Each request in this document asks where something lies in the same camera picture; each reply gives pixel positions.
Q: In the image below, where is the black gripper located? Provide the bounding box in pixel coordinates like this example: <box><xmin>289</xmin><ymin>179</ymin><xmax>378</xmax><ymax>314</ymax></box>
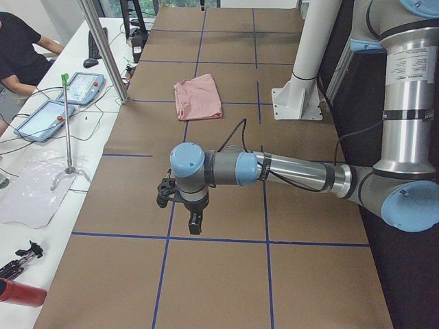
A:
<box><xmin>156</xmin><ymin>169</ymin><xmax>209</xmax><ymax>235</ymax></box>

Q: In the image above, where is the pink Snoopy t-shirt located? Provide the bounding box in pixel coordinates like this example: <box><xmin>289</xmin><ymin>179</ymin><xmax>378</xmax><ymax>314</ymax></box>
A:
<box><xmin>174</xmin><ymin>74</ymin><xmax>223</xmax><ymax>121</ymax></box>

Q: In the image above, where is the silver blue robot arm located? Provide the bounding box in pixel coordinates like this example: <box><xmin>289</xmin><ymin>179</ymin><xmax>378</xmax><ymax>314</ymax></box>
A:
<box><xmin>156</xmin><ymin>1</ymin><xmax>438</xmax><ymax>234</ymax></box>

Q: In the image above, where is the green plastic clamp stick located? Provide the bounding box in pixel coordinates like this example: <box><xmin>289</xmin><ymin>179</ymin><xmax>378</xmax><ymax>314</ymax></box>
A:
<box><xmin>50</xmin><ymin>73</ymin><xmax>91</xmax><ymax>191</ymax></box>

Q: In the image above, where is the clear plastic bag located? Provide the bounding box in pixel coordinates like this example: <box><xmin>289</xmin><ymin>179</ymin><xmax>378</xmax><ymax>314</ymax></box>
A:
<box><xmin>1</xmin><ymin>151</ymin><xmax>91</xmax><ymax>229</ymax></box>

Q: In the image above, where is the upper blue teach pendant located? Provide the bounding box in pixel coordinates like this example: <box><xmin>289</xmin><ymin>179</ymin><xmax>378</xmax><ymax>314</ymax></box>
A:
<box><xmin>61</xmin><ymin>72</ymin><xmax>105</xmax><ymax>106</ymax></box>

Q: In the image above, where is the blue teach pendant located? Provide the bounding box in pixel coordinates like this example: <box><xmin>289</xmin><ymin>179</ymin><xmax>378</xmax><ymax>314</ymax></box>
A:
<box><xmin>61</xmin><ymin>72</ymin><xmax>105</xmax><ymax>106</ymax></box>
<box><xmin>14</xmin><ymin>100</ymin><xmax>65</xmax><ymax>142</ymax></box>

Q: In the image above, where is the lower blue teach pendant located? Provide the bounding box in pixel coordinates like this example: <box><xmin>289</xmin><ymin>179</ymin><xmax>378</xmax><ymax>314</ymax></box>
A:
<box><xmin>14</xmin><ymin>100</ymin><xmax>65</xmax><ymax>142</ymax></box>

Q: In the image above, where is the black pliers tool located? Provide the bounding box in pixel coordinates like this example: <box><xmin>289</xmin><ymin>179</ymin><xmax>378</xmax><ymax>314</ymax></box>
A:
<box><xmin>1</xmin><ymin>241</ymin><xmax>43</xmax><ymax>280</ymax></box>

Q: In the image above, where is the red cylinder bottle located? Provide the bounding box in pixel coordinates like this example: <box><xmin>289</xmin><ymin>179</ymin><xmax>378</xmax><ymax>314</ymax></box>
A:
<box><xmin>1</xmin><ymin>278</ymin><xmax>47</xmax><ymax>308</ymax></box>

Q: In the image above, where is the black computer mouse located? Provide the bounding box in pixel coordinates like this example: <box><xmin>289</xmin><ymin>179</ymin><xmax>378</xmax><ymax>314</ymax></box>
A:
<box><xmin>83</xmin><ymin>58</ymin><xmax>99</xmax><ymax>69</ymax></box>

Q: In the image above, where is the black keyboard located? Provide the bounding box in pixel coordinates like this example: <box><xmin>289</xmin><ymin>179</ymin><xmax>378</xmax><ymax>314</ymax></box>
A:
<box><xmin>88</xmin><ymin>26</ymin><xmax>110</xmax><ymax>60</ymax></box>

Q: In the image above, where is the black tripod stand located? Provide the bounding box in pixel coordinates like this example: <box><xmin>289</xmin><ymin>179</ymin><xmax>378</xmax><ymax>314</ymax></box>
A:
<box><xmin>119</xmin><ymin>0</ymin><xmax>149</xmax><ymax>63</ymax></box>

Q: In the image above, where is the seated person black shirt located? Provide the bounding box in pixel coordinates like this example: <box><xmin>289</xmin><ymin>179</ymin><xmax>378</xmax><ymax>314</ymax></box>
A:
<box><xmin>0</xmin><ymin>12</ymin><xmax>66</xmax><ymax>136</ymax></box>

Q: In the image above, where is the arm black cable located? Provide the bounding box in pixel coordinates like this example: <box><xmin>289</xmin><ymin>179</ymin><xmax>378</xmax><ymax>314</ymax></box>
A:
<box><xmin>219</xmin><ymin>118</ymin><xmax>387</xmax><ymax>193</ymax></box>

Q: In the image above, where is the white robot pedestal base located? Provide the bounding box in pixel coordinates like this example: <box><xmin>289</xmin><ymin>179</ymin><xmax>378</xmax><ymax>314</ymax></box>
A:
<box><xmin>272</xmin><ymin>0</ymin><xmax>342</xmax><ymax>121</ymax></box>

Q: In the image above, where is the aluminium frame post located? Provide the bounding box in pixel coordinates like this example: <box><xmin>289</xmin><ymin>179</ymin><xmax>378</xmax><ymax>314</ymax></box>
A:
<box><xmin>78</xmin><ymin>0</ymin><xmax>128</xmax><ymax>104</ymax></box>

